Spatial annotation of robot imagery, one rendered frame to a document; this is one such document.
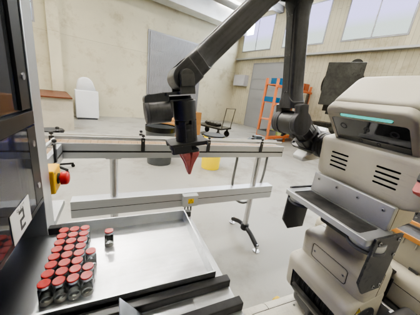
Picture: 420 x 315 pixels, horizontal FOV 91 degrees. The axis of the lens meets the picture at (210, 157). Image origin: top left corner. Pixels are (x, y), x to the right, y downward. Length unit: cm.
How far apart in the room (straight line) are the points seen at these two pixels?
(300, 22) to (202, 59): 32
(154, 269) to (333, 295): 50
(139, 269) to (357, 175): 60
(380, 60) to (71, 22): 957
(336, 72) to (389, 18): 226
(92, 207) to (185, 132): 116
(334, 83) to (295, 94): 642
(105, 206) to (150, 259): 103
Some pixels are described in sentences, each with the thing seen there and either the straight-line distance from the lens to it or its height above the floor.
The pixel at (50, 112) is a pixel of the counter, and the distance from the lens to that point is 625.
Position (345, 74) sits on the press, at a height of 227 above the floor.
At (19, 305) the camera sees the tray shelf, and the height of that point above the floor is 88.
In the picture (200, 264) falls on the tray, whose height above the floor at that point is 88.
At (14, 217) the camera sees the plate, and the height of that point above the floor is 104.
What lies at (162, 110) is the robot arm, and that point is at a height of 124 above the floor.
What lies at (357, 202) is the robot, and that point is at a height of 107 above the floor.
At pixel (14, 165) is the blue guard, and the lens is 51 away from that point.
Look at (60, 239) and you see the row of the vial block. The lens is 62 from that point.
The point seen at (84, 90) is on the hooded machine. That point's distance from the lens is 797.
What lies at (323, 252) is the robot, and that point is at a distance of 80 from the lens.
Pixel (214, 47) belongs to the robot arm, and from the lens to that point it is 56.
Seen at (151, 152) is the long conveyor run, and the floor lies 88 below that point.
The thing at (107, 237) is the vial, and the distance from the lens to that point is 62.
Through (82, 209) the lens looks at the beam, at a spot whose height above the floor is 49.
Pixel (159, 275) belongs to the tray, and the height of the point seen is 88.
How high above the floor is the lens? 129
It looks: 17 degrees down
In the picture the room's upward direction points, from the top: 7 degrees clockwise
